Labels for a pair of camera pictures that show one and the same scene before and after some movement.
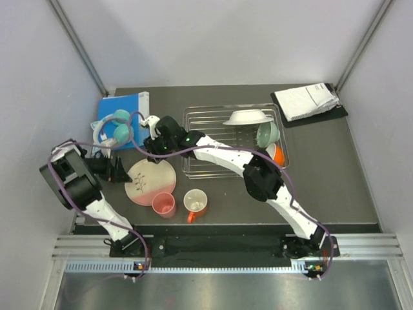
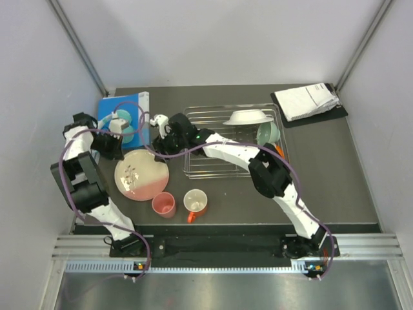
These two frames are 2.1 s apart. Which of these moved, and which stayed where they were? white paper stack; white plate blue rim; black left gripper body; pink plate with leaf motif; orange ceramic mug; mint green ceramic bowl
Moved: pink plate with leaf motif; black left gripper body
Stayed: white plate blue rim; mint green ceramic bowl; white paper stack; orange ceramic mug
